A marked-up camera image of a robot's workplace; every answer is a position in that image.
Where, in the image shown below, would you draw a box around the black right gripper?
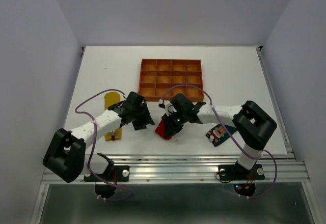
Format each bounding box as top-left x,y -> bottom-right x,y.
161,110 -> 187,139

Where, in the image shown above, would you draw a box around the red sock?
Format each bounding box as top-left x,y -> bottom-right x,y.
155,120 -> 172,140

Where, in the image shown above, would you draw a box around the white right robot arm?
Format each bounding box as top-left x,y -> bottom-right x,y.
155,93 -> 277,178

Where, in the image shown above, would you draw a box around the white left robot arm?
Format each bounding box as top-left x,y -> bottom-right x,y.
43,92 -> 154,183

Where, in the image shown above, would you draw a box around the yellow sock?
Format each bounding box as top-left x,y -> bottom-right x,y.
103,91 -> 123,142

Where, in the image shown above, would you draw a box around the orange compartment tray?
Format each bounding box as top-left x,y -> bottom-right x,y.
138,59 -> 204,102

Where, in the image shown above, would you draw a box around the dark green sock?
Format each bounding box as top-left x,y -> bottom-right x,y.
205,124 -> 230,147

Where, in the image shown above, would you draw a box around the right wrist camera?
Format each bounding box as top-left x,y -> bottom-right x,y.
158,99 -> 176,116

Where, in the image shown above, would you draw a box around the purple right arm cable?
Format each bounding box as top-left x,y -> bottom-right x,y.
159,85 -> 279,200

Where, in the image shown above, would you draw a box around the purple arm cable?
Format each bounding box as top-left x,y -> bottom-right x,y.
159,85 -> 279,200
75,89 -> 134,202

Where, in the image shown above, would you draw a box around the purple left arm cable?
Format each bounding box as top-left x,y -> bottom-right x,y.
75,89 -> 134,202

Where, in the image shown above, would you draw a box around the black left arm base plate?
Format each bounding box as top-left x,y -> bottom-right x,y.
81,165 -> 130,182

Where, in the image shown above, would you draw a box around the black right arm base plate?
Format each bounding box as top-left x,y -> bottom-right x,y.
215,164 -> 265,182

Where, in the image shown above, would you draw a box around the aluminium mounting rail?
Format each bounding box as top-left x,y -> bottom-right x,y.
42,154 -> 312,184

